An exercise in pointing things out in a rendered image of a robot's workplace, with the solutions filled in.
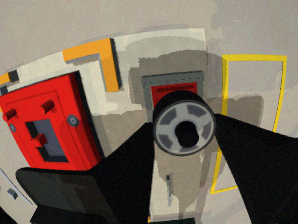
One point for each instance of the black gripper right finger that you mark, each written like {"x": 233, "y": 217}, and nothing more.
{"x": 264, "y": 165}

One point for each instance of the black and grey wheel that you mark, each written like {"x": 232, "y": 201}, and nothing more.
{"x": 179, "y": 106}

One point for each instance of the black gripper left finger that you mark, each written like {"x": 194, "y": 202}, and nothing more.
{"x": 118, "y": 187}

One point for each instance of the yellow rectangular outline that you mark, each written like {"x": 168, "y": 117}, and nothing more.
{"x": 225, "y": 89}

